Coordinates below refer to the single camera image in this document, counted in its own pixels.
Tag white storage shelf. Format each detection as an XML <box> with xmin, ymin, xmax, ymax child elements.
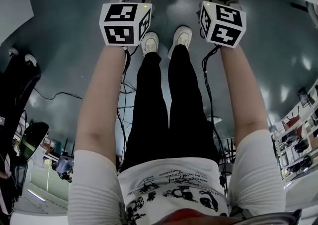
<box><xmin>270</xmin><ymin>77</ymin><xmax>318</xmax><ymax>184</ymax></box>

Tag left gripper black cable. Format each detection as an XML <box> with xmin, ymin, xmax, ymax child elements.
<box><xmin>115</xmin><ymin>44</ymin><xmax>140</xmax><ymax>171</ymax></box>

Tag thin black floor cable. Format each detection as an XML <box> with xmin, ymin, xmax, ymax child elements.
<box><xmin>33</xmin><ymin>86</ymin><xmax>84</xmax><ymax>101</ymax></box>

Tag person's black trousers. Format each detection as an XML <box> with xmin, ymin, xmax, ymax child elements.
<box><xmin>120</xmin><ymin>44</ymin><xmax>221</xmax><ymax>173</ymax></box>

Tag person's white printed shirt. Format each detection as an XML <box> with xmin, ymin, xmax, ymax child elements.
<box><xmin>68</xmin><ymin>129</ymin><xmax>287</xmax><ymax>225</ymax></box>

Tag person's right forearm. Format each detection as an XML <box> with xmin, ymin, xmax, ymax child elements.
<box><xmin>219</xmin><ymin>44</ymin><xmax>270</xmax><ymax>146</ymax></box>

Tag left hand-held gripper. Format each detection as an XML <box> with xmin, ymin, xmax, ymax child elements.
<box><xmin>99</xmin><ymin>0</ymin><xmax>155</xmax><ymax>47</ymax></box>

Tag person's left forearm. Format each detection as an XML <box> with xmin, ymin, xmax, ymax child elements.
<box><xmin>75</xmin><ymin>44</ymin><xmax>129</xmax><ymax>168</ymax></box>

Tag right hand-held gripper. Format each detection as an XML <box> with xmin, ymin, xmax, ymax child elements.
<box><xmin>199</xmin><ymin>0</ymin><xmax>247</xmax><ymax>50</ymax></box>

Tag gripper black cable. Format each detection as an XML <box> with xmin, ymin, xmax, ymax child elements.
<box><xmin>115</xmin><ymin>44</ymin><xmax>140</xmax><ymax>171</ymax></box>
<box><xmin>202</xmin><ymin>44</ymin><xmax>236</xmax><ymax>196</ymax></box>

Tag person's left white shoe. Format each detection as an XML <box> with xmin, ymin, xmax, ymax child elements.
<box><xmin>141</xmin><ymin>31</ymin><xmax>160</xmax><ymax>58</ymax></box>

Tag person's right white shoe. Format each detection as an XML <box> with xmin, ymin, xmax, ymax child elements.
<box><xmin>167</xmin><ymin>26</ymin><xmax>193</xmax><ymax>60</ymax></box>

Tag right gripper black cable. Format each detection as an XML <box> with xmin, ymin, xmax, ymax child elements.
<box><xmin>202</xmin><ymin>44</ymin><xmax>236</xmax><ymax>196</ymax></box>

